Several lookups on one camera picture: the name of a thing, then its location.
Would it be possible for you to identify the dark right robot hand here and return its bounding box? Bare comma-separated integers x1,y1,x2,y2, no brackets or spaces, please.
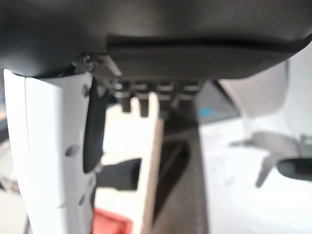
0,0,312,174

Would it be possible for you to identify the dark panel with blue mark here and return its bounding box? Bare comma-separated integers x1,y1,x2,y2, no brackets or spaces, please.
195,81,242,125

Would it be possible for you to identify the white board with brown edge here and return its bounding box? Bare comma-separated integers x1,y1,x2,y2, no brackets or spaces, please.
94,92,164,234

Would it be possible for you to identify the black block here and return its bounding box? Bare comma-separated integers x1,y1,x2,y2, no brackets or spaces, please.
97,158,142,192

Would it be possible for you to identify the white robot body panel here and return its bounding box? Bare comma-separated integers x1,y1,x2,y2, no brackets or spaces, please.
3,68,97,234

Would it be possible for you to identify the black rounded object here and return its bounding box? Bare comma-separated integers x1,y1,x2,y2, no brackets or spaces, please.
277,158,312,182

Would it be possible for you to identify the red cloth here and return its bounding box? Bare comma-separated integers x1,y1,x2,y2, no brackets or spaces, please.
94,207,134,234

